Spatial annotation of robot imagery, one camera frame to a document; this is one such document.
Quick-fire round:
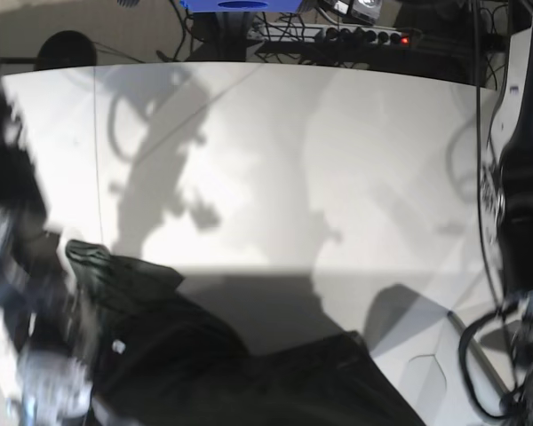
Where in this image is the dark green t-shirt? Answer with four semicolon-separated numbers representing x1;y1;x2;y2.
65;240;422;425

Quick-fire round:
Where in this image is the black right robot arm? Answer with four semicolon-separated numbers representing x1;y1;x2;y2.
0;70;92;425

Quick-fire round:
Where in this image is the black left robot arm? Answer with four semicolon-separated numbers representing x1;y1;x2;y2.
458;1;533;425

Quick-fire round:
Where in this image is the white power strip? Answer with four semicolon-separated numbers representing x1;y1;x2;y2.
249;22;412;47

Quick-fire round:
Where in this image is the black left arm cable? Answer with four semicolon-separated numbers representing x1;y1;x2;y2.
457;0;533;422

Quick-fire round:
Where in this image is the grey monitor frame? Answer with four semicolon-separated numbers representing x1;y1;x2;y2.
447;311;511;399

